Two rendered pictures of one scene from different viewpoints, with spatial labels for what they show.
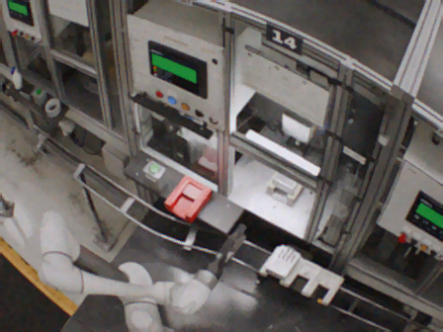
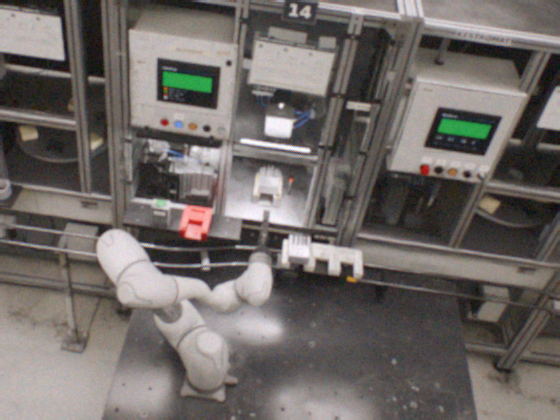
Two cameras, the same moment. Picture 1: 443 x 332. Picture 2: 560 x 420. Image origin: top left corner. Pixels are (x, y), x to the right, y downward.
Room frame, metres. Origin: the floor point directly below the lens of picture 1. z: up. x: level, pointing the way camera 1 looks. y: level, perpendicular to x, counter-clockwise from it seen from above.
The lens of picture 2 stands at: (-0.51, 1.02, 3.07)
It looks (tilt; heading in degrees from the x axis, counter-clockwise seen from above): 41 degrees down; 328
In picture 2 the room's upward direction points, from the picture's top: 8 degrees clockwise
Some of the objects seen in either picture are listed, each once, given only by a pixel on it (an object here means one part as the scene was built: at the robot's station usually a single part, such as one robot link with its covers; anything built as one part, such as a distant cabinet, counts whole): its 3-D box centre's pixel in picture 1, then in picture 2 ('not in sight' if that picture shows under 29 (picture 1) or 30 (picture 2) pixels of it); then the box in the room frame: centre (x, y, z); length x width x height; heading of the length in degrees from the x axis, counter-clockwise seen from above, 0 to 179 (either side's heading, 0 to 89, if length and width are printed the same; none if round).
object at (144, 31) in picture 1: (191, 50); (186, 73); (1.54, 0.11, 1.60); 0.42 x 0.29 x 0.46; 57
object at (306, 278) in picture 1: (303, 279); (321, 262); (0.95, -0.35, 0.84); 0.36 x 0.14 x 0.10; 57
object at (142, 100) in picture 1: (170, 112); (178, 137); (1.42, 0.18, 1.37); 0.36 x 0.04 x 0.04; 57
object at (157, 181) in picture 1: (156, 175); (161, 211); (1.39, 0.27, 0.97); 0.08 x 0.08 x 0.12; 57
